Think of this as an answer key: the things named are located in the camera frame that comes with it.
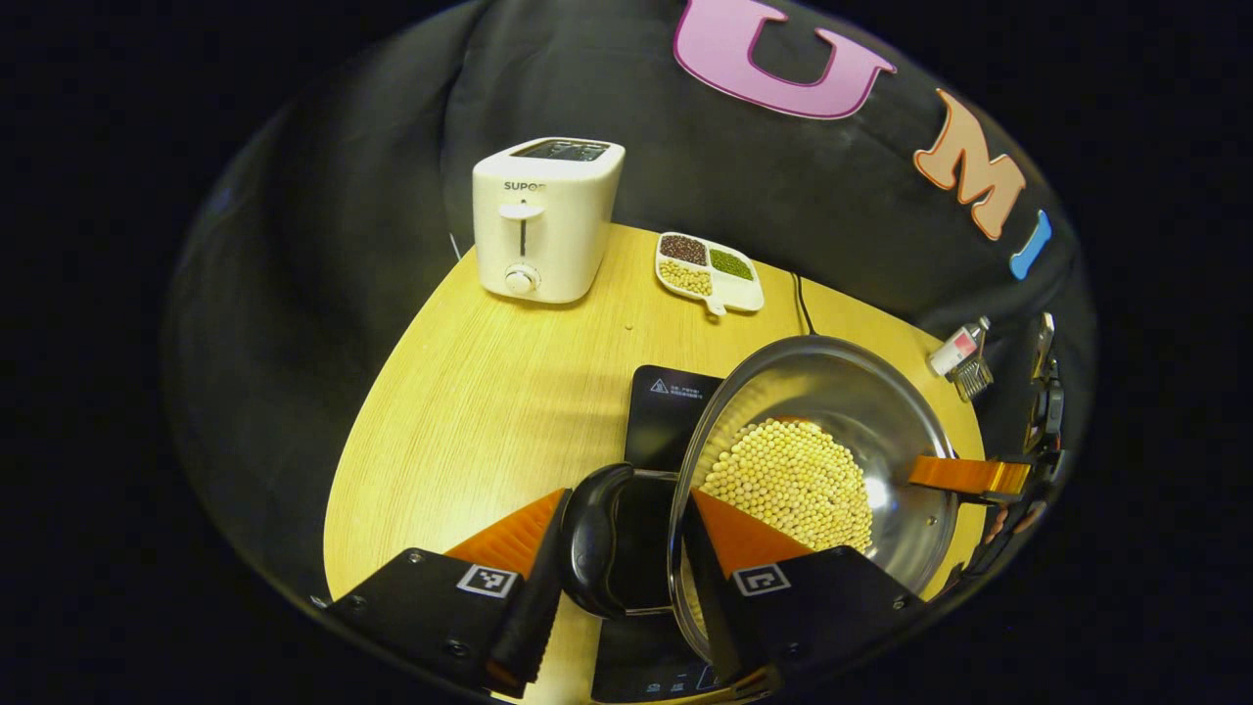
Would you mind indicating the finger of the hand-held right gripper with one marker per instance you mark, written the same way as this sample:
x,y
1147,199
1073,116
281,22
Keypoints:
x,y
969,477

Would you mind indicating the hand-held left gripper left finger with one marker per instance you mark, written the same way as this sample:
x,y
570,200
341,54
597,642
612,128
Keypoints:
x,y
533,607

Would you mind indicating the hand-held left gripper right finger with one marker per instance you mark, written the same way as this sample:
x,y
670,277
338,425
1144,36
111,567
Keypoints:
x,y
705,587

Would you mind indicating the stainless steel pot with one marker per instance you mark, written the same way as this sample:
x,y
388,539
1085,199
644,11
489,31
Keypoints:
x,y
842,392

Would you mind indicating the black induction cooktop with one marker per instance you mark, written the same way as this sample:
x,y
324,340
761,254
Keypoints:
x,y
671,421

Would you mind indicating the clear bottle pink label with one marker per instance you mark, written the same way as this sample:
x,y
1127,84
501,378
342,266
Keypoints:
x,y
954,351

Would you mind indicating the pile of yellow soybeans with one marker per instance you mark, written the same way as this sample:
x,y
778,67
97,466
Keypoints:
x,y
793,480

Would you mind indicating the white divided bean dish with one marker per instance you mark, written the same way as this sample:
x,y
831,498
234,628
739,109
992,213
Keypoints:
x,y
710,279

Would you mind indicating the white toaster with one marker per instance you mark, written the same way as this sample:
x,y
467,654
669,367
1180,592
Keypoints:
x,y
543,235

